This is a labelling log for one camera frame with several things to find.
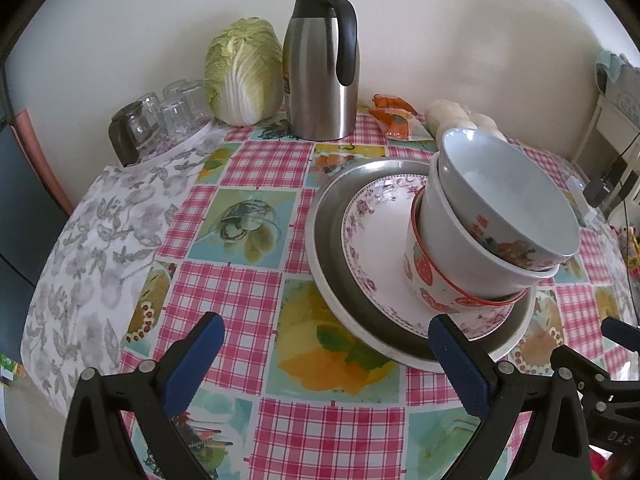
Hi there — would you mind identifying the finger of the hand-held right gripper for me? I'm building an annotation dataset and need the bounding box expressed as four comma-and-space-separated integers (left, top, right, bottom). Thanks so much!
550, 345, 613, 387
600, 316, 640, 350

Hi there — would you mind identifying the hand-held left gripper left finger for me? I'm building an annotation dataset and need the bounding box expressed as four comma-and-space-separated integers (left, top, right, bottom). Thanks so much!
59, 311, 226, 480

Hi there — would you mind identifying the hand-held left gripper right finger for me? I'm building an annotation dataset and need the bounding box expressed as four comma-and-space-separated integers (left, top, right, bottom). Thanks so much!
429, 314, 591, 480

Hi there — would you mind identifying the strawberry print bowl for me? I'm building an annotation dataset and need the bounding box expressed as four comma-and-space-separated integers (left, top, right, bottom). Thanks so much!
403, 187, 531, 316

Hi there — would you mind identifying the white square bowl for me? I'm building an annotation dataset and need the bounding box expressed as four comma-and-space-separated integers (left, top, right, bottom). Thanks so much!
417, 152, 560, 300

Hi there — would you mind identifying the pink floral round plate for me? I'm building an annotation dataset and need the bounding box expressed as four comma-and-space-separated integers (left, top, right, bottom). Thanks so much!
341, 174, 516, 338

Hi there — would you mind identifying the large stainless steel basin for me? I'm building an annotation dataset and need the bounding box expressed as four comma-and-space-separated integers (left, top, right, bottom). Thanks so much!
305, 157, 537, 373

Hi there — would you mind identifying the small pale blue bowl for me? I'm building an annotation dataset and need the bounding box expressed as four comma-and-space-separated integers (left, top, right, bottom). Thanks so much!
436, 127, 581, 270

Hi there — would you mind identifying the pink checked printed tablecloth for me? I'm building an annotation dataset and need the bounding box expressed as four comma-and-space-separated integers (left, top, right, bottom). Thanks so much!
117, 110, 636, 480

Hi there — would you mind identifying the black power adapter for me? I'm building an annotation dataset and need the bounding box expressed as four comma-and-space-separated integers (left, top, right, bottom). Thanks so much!
582, 176, 615, 207

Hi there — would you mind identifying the white power strip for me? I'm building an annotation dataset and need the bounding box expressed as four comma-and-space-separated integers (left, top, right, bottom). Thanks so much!
566, 175, 598, 228

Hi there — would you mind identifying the grey floral cloth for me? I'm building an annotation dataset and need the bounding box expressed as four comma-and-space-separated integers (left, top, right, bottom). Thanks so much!
21, 120, 236, 418

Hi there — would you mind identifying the green printed packet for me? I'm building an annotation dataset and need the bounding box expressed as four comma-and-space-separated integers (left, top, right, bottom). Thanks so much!
0, 352, 27, 383

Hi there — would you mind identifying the dark blue cabinet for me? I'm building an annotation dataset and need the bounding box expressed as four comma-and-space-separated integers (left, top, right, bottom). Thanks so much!
0, 120, 73, 366

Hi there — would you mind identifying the dark brown glass jug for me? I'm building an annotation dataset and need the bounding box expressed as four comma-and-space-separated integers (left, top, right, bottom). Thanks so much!
109, 101, 153, 168

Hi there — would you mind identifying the orange snack packet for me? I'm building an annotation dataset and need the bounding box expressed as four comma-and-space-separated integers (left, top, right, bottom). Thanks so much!
371, 93, 436, 142

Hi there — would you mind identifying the bag of steamed buns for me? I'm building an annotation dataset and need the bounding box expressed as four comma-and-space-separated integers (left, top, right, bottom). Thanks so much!
425, 99, 507, 143

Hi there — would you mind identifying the teal cloth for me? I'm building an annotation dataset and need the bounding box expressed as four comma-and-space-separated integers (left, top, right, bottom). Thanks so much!
594, 50, 640, 96

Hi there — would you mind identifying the pink board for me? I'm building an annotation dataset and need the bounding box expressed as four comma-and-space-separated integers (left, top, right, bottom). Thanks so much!
14, 109, 76, 217

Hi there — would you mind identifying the napa cabbage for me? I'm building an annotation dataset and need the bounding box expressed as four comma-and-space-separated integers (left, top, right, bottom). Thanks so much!
204, 17, 285, 126

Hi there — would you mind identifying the stainless steel thermos jug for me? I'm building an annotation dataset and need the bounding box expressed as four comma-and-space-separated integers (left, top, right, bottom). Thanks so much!
282, 0, 360, 141

